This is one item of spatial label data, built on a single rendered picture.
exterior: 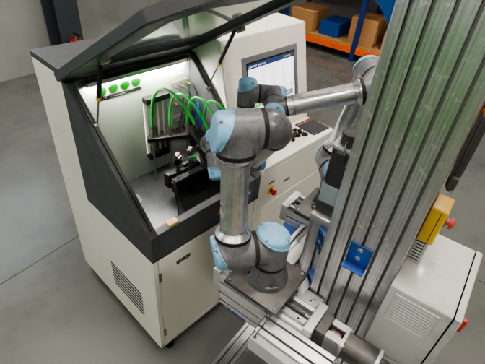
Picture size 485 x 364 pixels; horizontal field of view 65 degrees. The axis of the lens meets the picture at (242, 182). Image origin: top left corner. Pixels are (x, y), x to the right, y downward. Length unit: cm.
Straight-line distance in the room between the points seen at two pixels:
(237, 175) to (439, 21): 60
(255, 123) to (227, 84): 102
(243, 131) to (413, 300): 72
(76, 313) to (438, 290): 207
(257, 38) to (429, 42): 130
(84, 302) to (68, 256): 43
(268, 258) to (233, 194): 27
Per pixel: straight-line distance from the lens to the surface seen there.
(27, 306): 282
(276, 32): 227
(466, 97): 101
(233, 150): 102
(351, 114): 162
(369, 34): 687
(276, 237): 125
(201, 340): 247
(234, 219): 115
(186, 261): 195
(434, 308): 129
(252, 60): 213
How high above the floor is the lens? 215
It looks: 38 degrees down
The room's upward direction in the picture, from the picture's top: 6 degrees clockwise
